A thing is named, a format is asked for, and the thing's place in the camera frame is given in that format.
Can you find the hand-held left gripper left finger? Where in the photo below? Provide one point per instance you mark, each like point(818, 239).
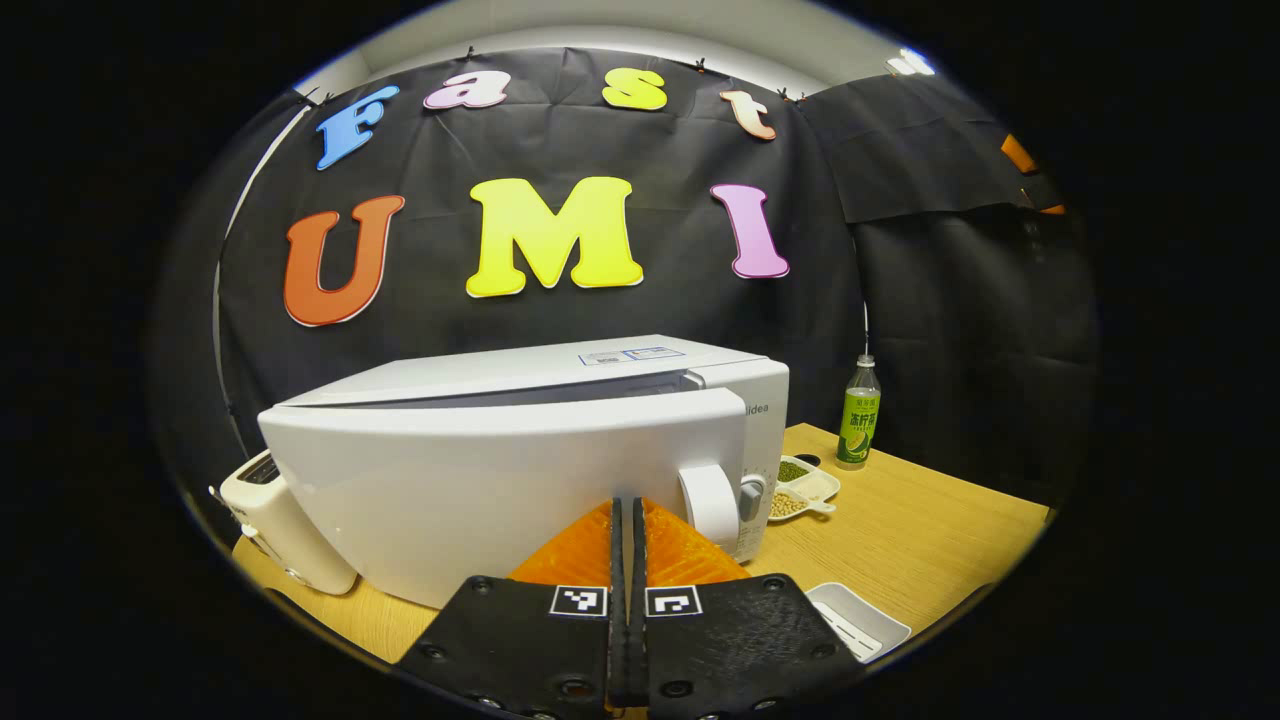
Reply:
point(520, 650)

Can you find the ceiling light panel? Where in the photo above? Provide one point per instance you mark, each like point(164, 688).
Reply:
point(908, 62)

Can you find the white microwave oven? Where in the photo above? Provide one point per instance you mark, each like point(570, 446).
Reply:
point(450, 480)

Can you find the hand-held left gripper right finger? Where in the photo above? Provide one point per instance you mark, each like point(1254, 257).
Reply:
point(740, 650)

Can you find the white rectangular tray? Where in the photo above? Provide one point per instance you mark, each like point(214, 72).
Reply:
point(860, 620)

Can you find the white toaster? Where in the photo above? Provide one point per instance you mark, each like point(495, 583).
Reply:
point(290, 530)

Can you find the white divided dish of grains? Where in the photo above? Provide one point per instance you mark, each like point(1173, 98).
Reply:
point(810, 488)

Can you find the green drink bottle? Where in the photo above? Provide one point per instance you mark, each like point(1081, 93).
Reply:
point(858, 425)

